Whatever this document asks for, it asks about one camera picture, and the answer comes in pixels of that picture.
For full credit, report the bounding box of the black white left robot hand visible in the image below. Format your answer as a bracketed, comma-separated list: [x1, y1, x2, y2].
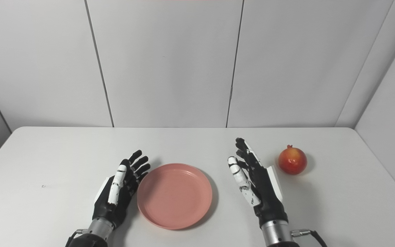
[92, 150, 151, 230]

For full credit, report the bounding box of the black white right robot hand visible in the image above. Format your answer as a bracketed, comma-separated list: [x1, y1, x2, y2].
[227, 138, 289, 228]

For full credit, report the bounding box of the red pomegranate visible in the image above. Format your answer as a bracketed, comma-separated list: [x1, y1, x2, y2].
[278, 145, 308, 175]

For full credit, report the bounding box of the pink round plate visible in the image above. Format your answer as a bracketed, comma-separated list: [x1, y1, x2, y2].
[137, 163, 213, 230]

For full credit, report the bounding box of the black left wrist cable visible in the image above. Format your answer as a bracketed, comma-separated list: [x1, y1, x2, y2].
[64, 229, 89, 247]

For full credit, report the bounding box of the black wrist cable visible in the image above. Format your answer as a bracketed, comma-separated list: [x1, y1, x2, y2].
[64, 229, 89, 247]
[290, 229, 328, 247]

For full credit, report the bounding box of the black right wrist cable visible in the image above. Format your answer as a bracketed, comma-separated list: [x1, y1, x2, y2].
[290, 229, 328, 247]

